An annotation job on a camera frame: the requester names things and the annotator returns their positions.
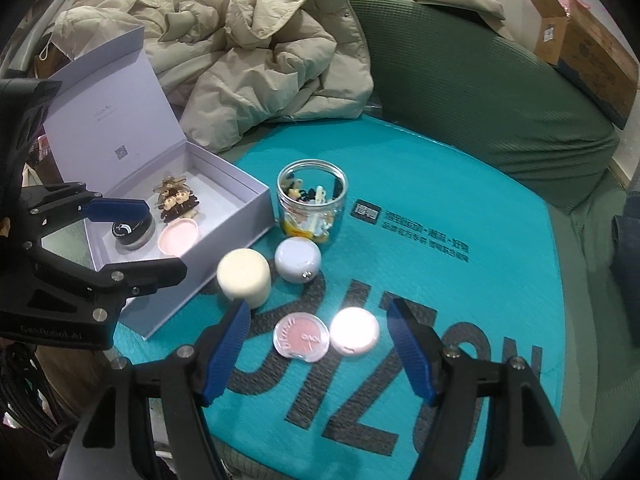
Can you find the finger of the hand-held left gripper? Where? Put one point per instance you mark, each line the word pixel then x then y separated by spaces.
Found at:
pixel 125 277
pixel 120 208

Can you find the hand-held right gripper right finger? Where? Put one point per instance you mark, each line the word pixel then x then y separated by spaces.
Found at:
pixel 412 355

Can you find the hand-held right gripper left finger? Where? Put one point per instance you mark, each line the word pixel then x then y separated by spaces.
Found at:
pixel 227 355

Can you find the black round jar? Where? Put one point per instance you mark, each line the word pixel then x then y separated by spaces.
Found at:
pixel 131 234

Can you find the bear hair clip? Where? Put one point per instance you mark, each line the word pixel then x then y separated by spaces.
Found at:
pixel 171 203
pixel 183 195

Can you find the clear gold hair claw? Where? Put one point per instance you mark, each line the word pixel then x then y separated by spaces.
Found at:
pixel 170 182

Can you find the brown hair claw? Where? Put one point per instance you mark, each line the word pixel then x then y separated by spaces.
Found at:
pixel 182 212

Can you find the pink round compact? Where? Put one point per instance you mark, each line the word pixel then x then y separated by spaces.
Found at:
pixel 354 331

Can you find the clear-lid blush compact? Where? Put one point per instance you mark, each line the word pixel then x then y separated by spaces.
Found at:
pixel 301 336

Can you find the cream white cosmetic jar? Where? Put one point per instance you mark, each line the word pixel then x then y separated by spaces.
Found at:
pixel 245 277

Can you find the lavender hinged gift box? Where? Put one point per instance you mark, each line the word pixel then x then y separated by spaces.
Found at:
pixel 115 120

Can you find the small lilac round jar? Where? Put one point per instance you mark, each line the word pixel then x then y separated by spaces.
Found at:
pixel 298 259

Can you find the clear plastic jar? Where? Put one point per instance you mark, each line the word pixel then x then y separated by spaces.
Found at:
pixel 312 205

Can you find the teal bubble mailer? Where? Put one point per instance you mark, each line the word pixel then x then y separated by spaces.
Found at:
pixel 450 200

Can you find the beige puffer jacket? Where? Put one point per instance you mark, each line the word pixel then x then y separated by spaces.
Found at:
pixel 260 60

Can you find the blue jeans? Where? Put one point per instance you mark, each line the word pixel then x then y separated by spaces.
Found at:
pixel 627 245

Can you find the green covered sofa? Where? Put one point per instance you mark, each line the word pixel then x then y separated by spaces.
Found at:
pixel 475 85

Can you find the printed cardboard box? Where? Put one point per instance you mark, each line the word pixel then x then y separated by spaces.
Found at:
pixel 590 50

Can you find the beige folded cloth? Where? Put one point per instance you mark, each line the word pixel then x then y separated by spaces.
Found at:
pixel 460 2

